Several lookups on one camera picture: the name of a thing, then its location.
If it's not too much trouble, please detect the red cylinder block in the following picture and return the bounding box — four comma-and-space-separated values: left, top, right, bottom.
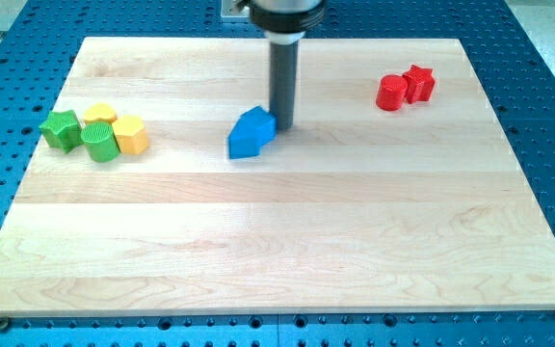
376, 74, 408, 111

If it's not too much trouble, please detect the yellow round block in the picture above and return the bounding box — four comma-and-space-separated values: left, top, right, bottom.
83, 103, 117, 125

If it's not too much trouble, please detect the light wooden board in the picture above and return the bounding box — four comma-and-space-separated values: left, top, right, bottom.
0, 37, 555, 317

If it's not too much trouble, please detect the red star block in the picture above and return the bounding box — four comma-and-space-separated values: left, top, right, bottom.
402, 65, 436, 104

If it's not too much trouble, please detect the yellow hexagon block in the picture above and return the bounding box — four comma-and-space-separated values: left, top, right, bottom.
112, 115, 149, 155

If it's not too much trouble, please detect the green star block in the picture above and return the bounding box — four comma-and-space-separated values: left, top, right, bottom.
39, 110, 83, 153

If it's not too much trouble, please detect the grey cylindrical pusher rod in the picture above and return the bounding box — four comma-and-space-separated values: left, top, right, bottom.
269, 41, 299, 131

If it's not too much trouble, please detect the blue block rear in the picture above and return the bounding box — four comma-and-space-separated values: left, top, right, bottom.
240, 106, 277, 147

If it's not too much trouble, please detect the green cylinder block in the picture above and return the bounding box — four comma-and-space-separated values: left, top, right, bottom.
80, 121, 119, 163

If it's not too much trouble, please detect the left board clamp screw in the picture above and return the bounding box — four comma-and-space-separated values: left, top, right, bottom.
0, 317, 12, 333

